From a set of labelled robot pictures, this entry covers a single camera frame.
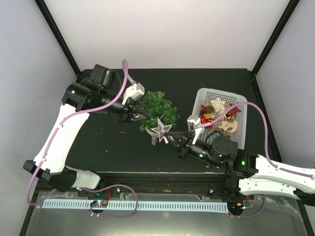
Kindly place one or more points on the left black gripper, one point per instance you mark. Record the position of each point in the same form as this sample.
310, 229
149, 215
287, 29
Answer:
127, 112

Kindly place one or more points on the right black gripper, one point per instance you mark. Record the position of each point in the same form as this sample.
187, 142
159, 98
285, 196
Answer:
185, 143

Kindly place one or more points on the silver star tree topper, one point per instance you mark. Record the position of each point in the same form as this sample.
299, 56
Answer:
160, 131

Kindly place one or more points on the small green christmas tree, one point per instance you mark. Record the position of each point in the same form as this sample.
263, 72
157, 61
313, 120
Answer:
160, 108

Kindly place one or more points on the white perforated plastic basket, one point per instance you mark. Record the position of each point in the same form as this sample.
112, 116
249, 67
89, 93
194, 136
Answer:
204, 97

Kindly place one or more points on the white bulb string lights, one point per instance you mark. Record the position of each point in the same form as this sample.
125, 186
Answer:
153, 134

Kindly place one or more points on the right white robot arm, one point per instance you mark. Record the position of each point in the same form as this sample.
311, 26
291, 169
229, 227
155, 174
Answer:
246, 173

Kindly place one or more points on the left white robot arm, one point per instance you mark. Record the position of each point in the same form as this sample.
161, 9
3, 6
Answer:
79, 101

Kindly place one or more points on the red gift box ornament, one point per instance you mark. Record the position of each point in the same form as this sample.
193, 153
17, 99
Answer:
206, 120

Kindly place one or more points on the brown pine cone ornament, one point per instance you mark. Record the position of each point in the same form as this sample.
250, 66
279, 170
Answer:
206, 110

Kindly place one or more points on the gold snowflake ornament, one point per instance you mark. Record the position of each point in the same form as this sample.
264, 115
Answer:
218, 104

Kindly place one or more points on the red star ornament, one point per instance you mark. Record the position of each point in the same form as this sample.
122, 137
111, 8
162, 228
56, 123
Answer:
234, 111

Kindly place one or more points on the right circuit board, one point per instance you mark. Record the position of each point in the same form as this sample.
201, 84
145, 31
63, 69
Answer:
239, 205

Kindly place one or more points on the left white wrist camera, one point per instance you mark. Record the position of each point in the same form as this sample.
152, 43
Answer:
134, 92

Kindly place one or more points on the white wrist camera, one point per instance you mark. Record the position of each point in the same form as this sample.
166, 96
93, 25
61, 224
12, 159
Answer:
193, 121
134, 92

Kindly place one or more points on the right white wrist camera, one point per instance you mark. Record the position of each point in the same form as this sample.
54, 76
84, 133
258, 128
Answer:
193, 121

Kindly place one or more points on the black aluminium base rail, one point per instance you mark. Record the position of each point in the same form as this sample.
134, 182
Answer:
217, 185

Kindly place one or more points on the white slotted cable duct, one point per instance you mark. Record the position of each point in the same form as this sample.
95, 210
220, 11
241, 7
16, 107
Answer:
134, 205

